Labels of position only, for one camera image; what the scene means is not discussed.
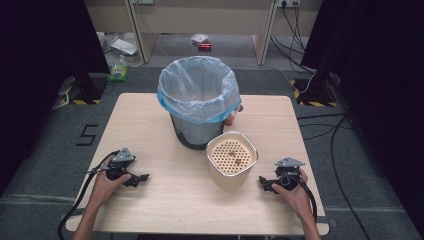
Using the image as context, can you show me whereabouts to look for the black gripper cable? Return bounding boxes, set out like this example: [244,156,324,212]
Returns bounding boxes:
[57,150,120,240]
[298,179,319,224]

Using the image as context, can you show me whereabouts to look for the white wall socket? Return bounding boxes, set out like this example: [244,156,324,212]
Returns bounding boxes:
[276,0,301,9]

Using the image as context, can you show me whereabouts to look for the grey trash bin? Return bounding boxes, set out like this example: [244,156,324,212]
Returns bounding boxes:
[169,112,225,151]

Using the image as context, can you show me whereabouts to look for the person's left hand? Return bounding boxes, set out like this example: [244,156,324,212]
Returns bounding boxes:
[89,155,133,208]

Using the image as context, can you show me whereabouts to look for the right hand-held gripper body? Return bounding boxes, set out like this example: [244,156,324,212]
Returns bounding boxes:
[273,157,306,192]

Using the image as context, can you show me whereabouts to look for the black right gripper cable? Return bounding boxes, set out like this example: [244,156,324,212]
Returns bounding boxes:
[298,179,319,224]

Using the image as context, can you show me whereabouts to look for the translucent blue bin bag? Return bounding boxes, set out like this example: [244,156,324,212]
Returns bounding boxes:
[156,55,243,125]

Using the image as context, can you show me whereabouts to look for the white paper sheet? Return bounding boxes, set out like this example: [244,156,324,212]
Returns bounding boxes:
[109,36,139,57]

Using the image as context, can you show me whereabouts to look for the white crumpled packet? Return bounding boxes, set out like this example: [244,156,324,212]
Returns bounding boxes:
[190,32,210,45]

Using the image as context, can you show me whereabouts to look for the green plastic packet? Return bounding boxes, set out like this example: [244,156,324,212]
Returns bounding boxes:
[106,54,131,83]

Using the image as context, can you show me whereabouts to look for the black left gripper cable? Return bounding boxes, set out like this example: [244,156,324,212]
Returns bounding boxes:
[57,150,120,240]

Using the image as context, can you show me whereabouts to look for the black floor cable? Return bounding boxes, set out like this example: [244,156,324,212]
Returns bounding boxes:
[295,112,373,240]

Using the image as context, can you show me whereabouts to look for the black stand base hazard tape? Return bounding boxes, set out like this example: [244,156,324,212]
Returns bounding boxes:
[289,73,340,108]
[57,72,108,106]

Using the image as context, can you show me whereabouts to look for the white thin cable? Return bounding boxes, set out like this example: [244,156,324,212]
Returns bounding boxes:
[229,63,317,95]

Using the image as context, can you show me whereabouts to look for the cream container with metal rim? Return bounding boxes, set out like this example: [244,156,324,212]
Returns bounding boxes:
[205,130,260,191]

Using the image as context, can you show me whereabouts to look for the black hanging power cables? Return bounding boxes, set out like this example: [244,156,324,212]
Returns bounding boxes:
[269,2,316,75]

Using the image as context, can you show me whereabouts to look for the white cable loop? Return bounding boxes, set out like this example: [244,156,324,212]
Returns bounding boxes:
[50,90,70,112]

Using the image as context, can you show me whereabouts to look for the black curtain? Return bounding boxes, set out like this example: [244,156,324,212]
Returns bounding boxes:
[0,0,111,196]
[300,0,424,229]

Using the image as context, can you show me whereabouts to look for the person's right hand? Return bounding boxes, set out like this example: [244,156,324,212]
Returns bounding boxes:
[271,167,313,224]

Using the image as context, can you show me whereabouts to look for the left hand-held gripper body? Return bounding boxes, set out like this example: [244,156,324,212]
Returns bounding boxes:
[105,147,137,182]

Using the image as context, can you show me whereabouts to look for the cream perforated strainer insert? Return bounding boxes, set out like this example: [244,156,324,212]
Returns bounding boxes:
[210,138,253,176]

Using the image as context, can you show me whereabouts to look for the peach-coloured object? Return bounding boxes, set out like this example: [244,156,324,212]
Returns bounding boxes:
[223,104,245,127]

